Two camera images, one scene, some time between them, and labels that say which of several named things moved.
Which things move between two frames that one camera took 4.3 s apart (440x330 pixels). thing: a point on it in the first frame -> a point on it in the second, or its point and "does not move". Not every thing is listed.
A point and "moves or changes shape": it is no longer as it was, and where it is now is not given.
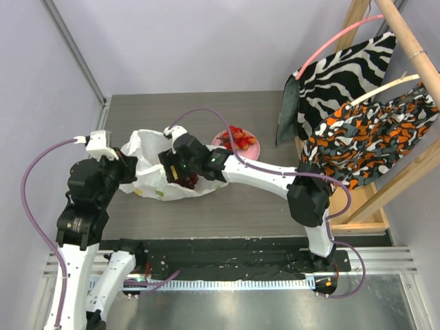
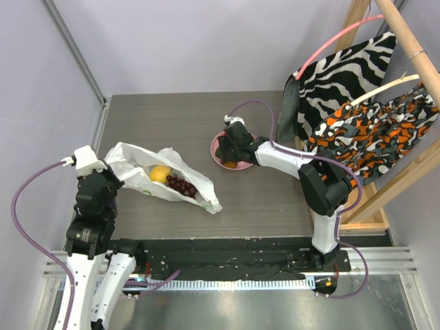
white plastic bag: [144, 146] moves or changes shape
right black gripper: [168, 166] -> [227, 144]
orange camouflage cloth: [361, 144] does not move
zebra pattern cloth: [354, 75] does not move
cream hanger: [401, 79] does not move
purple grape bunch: [188, 181] -> [182, 185]
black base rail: [228, 258] does not move
